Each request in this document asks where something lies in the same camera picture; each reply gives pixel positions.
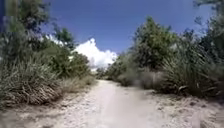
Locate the pale sandy dirt path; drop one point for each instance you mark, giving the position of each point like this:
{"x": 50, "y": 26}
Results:
{"x": 110, "y": 106}

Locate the dense green bushes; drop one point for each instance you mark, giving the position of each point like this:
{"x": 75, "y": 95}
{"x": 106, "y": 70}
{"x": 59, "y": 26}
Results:
{"x": 173, "y": 63}

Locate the tall grass and bushes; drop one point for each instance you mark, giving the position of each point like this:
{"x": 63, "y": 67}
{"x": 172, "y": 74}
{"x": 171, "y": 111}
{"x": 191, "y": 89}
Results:
{"x": 30, "y": 73}

